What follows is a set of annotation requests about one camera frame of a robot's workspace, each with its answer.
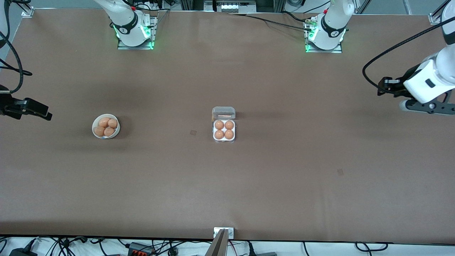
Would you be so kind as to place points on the metal table edge bracket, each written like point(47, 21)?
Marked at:
point(231, 233)

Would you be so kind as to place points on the white ceramic bowl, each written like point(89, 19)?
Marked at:
point(96, 125)

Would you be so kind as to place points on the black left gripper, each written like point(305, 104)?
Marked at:
point(397, 86)

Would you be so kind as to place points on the aluminium profile bar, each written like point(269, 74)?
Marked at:
point(217, 245)

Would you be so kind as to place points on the black power strip orange switches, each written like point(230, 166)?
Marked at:
point(140, 249)

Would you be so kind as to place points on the brown egg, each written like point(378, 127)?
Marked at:
point(219, 124)
point(99, 131)
point(219, 134)
point(229, 134)
point(104, 122)
point(109, 132)
point(229, 124)
point(112, 123)

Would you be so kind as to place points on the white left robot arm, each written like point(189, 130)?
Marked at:
point(330, 35)

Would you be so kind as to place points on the metal table corner bracket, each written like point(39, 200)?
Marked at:
point(27, 12)
point(434, 18)

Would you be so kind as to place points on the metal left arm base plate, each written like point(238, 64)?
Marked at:
point(337, 50)

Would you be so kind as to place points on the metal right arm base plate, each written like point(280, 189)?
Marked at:
point(152, 39)

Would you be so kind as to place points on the grey electrical terminal box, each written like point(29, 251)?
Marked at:
point(234, 5)

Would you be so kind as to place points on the black power adapter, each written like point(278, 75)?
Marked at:
point(21, 252)

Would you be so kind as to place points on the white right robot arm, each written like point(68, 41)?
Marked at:
point(128, 32)

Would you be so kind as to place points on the clear plastic egg box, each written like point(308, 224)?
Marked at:
point(223, 113)

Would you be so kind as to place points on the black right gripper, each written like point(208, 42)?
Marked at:
point(7, 105)

